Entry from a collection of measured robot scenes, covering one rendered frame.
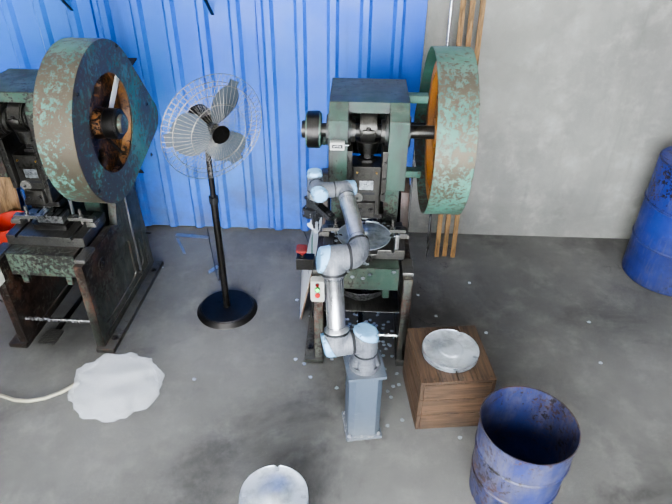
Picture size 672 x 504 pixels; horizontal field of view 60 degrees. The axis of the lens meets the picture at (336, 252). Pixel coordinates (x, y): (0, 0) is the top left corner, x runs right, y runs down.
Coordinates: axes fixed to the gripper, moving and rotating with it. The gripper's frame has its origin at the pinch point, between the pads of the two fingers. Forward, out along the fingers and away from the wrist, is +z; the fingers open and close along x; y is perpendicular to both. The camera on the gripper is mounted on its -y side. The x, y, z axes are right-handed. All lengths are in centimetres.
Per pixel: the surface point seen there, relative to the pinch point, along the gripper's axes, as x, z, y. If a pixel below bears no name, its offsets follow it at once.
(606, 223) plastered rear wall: -227, 74, -117
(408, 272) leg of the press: -22, 21, -44
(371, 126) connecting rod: -28, -52, -13
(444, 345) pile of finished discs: -7, 46, -75
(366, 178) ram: -25.8, -23.7, -12.6
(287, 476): 92, 59, -47
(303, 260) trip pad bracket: 6.3, 16.8, 4.7
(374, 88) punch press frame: -47, -62, -2
